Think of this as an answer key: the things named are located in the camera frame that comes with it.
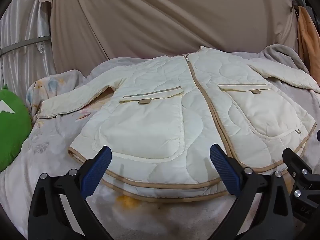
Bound green cushion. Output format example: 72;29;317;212
0;85;32;172

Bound grey curtain band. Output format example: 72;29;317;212
0;35;52;57

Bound beige backdrop sheet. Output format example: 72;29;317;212
40;0;300;74

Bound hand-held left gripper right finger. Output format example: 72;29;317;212
209;144;294;240

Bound white satin curtain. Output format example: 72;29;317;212
0;0;58;100

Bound grey floral blanket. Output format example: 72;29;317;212
0;44;320;240

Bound orange hanging cloth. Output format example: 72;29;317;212
297;5;320;78

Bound cream quilted jacket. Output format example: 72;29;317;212
37;46;320;203

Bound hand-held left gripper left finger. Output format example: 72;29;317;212
28;145;113;240

